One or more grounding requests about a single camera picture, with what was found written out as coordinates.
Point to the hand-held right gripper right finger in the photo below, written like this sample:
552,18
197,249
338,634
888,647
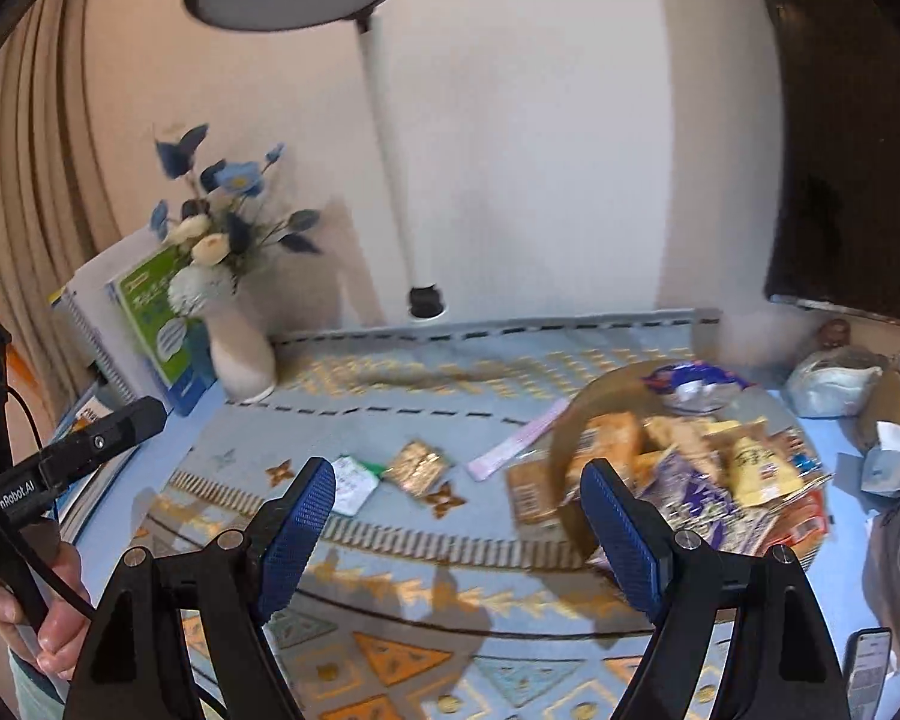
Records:
622,540

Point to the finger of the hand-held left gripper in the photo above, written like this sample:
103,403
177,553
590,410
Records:
112,431

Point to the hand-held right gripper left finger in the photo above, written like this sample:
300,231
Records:
300,532

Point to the purple white snack bag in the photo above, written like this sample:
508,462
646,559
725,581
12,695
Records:
682,487

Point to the orange cracker packet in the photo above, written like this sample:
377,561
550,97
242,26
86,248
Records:
613,441

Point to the cracker packet with barcode label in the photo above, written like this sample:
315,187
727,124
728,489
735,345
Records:
532,495

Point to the pale cracker packet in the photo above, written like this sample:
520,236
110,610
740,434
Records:
679,439

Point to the amber glass bowl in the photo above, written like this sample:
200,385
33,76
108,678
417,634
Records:
607,390

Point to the yellow snack packet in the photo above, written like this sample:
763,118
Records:
757,469

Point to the blue round biscuit bag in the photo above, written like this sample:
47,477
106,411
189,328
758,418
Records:
690,382

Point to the red fried snack packet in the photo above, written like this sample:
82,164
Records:
802,529

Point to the person's left hand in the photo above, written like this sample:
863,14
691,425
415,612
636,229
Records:
56,634

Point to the green white sachet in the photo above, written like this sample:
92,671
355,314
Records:
352,487

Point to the stack of flat books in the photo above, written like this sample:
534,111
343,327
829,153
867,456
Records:
94,499

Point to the green cover book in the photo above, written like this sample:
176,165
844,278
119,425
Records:
146,315

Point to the row of spiral-bound books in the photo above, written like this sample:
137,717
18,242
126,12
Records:
90,300

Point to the small gold cracker packet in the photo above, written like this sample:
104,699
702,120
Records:
416,467

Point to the blue patterned tablecloth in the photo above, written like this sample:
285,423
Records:
435,585

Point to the white ceramic vase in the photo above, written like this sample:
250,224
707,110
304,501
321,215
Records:
240,360

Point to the pink strip packet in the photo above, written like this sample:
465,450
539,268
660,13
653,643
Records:
510,446

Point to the artificial flower bouquet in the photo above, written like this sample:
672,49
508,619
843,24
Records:
195,247

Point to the white plastic bag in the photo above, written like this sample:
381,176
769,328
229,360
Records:
832,386

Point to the grey pencil case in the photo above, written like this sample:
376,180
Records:
896,570

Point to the smartphone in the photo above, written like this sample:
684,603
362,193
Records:
868,671

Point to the crumpled white blue tissue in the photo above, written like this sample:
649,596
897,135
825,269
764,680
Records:
892,457

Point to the beige curtain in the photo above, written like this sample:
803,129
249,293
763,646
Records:
60,127

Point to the brown jar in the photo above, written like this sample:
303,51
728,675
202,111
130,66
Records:
835,335

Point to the cardboard box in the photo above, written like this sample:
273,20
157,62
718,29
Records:
896,401

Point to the white desk lamp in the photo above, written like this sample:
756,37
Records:
386,165

